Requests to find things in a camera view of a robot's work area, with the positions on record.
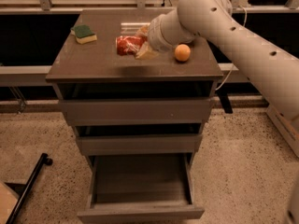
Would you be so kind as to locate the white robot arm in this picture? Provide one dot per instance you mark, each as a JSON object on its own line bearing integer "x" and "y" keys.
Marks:
{"x": 273, "y": 71}

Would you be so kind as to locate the grey bottom drawer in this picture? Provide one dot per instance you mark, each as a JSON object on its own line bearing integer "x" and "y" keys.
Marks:
{"x": 137, "y": 188}

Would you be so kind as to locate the red coke can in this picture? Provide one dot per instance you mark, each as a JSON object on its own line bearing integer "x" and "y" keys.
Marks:
{"x": 129, "y": 44}

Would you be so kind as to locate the grey middle drawer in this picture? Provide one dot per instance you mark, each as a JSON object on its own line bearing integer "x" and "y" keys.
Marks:
{"x": 141, "y": 144}

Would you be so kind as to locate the black metal leg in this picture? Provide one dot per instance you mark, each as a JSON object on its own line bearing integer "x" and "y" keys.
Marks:
{"x": 23, "y": 190}

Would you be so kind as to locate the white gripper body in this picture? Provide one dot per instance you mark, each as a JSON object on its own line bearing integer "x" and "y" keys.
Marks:
{"x": 154, "y": 35}

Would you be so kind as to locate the grey top drawer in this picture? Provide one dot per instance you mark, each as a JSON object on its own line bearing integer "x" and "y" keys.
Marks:
{"x": 135, "y": 112}

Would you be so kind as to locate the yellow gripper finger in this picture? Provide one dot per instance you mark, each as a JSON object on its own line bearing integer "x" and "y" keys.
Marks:
{"x": 142, "y": 31}
{"x": 146, "y": 52}

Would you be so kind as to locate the grey drawer cabinet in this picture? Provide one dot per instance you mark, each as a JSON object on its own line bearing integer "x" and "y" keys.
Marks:
{"x": 95, "y": 71}

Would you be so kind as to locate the grey drawer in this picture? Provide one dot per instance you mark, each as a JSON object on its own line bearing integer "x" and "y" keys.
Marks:
{"x": 135, "y": 112}
{"x": 137, "y": 188}
{"x": 141, "y": 144}

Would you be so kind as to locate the orange fruit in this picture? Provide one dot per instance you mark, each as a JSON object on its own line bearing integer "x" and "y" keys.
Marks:
{"x": 182, "y": 53}

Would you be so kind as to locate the green yellow sponge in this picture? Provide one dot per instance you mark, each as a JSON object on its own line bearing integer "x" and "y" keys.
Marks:
{"x": 83, "y": 34}

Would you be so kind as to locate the cardboard box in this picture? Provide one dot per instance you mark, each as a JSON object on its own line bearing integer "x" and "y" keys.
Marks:
{"x": 290, "y": 135}

